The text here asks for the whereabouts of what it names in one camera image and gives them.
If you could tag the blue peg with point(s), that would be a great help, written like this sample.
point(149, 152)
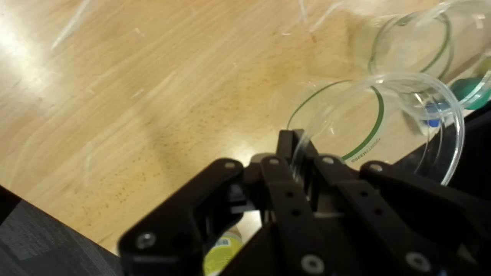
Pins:
point(433, 115)

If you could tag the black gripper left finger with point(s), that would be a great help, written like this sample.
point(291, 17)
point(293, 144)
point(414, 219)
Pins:
point(204, 215)

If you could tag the green peg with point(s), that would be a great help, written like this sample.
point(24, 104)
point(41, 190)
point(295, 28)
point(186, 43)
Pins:
point(469, 88)

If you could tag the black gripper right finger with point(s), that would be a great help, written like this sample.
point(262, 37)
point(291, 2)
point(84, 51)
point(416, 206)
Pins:
point(408, 219)

